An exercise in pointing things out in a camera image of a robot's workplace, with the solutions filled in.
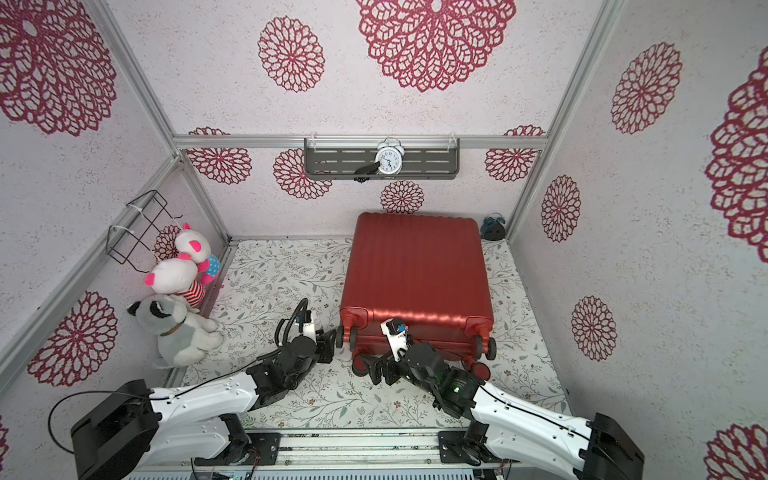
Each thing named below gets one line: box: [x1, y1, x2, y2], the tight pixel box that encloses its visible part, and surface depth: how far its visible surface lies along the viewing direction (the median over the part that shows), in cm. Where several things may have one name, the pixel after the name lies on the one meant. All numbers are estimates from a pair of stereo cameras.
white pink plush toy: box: [175, 223, 221, 285], surface depth 95 cm
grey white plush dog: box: [127, 294, 225, 369], surface depth 85 cm
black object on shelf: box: [354, 161, 380, 184], surface depth 94 cm
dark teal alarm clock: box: [481, 212, 507, 241], surface depth 119 cm
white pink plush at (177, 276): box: [144, 258, 206, 307], surface depth 87 cm
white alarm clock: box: [374, 136, 405, 175], surface depth 92 cm
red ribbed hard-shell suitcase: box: [336, 212, 497, 381], surface depth 76 cm
